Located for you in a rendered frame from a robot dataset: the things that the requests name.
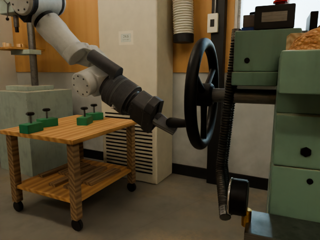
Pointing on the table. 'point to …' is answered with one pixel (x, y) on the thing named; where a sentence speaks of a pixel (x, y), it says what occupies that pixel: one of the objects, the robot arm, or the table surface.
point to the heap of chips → (307, 41)
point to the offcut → (292, 39)
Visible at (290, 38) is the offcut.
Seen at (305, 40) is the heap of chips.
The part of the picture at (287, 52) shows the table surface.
